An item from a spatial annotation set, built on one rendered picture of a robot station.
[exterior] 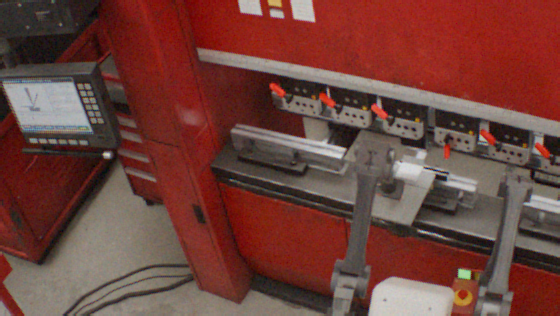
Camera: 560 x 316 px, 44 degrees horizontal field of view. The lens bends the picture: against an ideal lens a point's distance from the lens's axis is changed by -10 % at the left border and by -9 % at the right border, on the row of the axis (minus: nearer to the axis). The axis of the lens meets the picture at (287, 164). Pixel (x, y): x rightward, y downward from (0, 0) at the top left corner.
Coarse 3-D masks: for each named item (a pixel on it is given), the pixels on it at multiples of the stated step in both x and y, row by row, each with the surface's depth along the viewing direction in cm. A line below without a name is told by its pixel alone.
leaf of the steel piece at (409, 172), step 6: (402, 168) 276; (408, 168) 275; (414, 168) 275; (420, 168) 274; (396, 174) 274; (402, 174) 273; (408, 174) 273; (414, 174) 272; (408, 180) 269; (414, 180) 270
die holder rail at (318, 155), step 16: (240, 128) 312; (256, 128) 310; (240, 144) 314; (256, 144) 309; (272, 144) 303; (288, 144) 300; (304, 144) 299; (320, 144) 297; (304, 160) 301; (320, 160) 296; (336, 160) 292
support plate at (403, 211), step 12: (396, 168) 276; (420, 180) 270; (432, 180) 269; (408, 192) 267; (420, 192) 266; (384, 204) 264; (396, 204) 263; (408, 204) 262; (420, 204) 262; (372, 216) 262; (384, 216) 260; (396, 216) 259; (408, 216) 258
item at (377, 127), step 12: (276, 96) 323; (276, 108) 328; (432, 108) 300; (324, 120) 319; (384, 132) 306; (480, 144) 284; (480, 156) 288; (540, 156) 272; (528, 168) 279; (540, 168) 276
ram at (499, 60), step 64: (192, 0) 266; (320, 0) 238; (384, 0) 226; (448, 0) 214; (512, 0) 202; (256, 64) 274; (320, 64) 259; (384, 64) 244; (448, 64) 231; (512, 64) 218
